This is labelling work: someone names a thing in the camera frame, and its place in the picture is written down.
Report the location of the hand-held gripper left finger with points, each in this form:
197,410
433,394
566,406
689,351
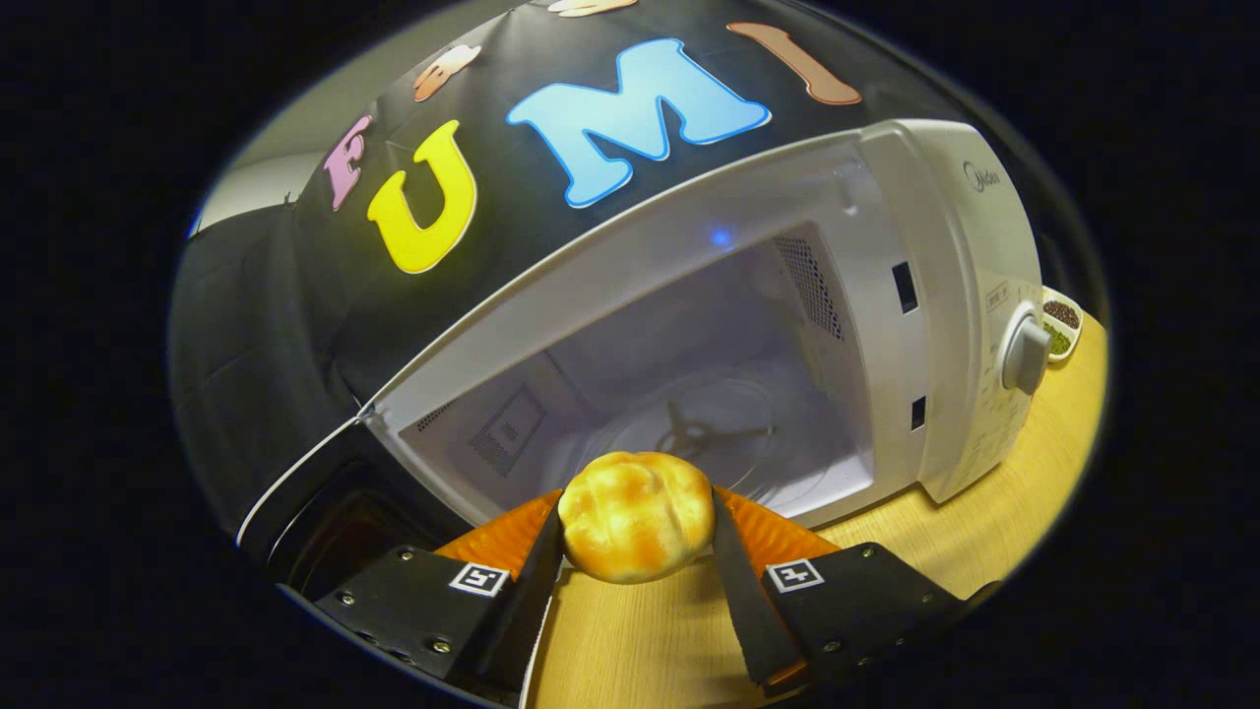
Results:
517,611

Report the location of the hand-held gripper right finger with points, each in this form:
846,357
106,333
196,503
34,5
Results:
753,611

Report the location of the golden bread roll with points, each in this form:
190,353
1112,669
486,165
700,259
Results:
635,517

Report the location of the white microwave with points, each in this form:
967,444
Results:
935,246

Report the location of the divided dish of beans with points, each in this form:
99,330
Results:
1061,325

